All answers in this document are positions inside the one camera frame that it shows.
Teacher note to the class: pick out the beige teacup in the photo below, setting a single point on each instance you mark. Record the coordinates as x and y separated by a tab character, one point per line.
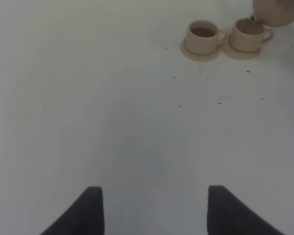
203	37
248	35

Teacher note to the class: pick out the beige left cup saucer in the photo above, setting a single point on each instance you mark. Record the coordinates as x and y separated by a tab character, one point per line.
197	57

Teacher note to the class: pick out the beige ceramic teapot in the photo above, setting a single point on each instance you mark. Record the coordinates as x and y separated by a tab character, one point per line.
273	13

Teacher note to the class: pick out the beige cup saucer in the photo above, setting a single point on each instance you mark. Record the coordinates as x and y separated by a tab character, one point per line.
197	57
235	54

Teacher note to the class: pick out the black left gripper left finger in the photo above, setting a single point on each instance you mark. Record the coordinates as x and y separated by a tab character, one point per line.
84	217

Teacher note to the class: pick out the beige right teacup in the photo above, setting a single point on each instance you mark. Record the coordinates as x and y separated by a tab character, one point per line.
248	35

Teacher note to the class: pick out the beige left teacup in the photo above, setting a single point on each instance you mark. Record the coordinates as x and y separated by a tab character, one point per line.
203	37

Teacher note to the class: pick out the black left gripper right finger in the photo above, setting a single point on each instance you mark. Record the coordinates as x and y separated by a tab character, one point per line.
227	215

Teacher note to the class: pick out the beige right cup saucer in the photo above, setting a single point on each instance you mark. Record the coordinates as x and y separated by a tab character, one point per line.
235	54

